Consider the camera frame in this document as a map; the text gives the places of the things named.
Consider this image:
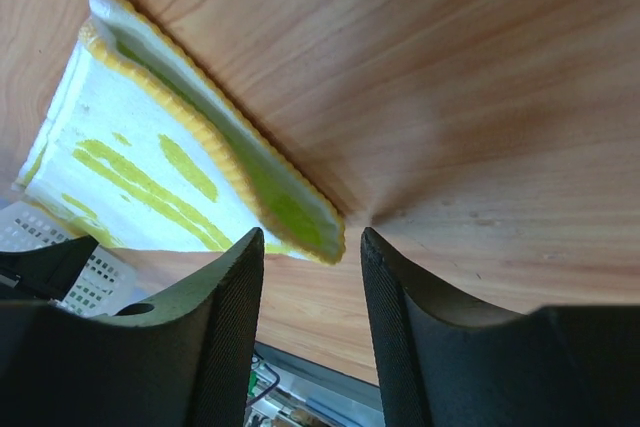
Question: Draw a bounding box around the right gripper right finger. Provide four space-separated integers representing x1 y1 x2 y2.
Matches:
360 228 639 426

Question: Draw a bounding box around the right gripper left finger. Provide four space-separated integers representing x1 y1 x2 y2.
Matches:
1 228 264 426

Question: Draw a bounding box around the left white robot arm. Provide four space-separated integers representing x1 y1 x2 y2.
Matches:
1 236 98 301

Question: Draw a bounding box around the white perforated plastic basket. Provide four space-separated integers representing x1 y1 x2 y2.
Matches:
1 202 136 317

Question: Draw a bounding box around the lime yellow towel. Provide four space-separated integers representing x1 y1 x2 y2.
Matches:
14 0 345 264

